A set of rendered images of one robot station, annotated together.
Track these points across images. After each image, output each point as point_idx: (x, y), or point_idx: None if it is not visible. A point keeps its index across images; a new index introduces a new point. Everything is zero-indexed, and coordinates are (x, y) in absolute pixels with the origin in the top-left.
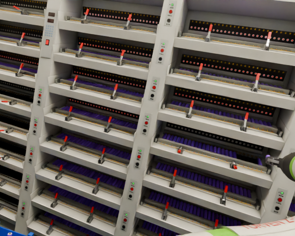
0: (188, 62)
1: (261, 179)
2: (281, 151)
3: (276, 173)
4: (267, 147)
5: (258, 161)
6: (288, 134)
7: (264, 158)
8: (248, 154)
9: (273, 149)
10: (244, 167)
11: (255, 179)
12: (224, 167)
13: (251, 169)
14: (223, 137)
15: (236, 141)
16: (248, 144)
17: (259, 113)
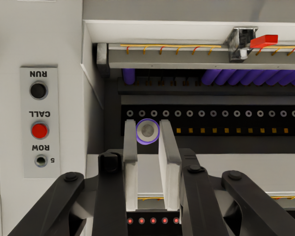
0: None
1: (128, 17)
2: (86, 153)
3: (80, 62)
4: (107, 118)
5: (133, 75)
6: (85, 234)
7: (106, 83)
8: (159, 86)
9: (99, 127)
10: (192, 46)
11: (148, 8)
12: (285, 24)
13: (161, 43)
14: (242, 116)
15: (202, 116)
16: (166, 115)
17: (158, 215)
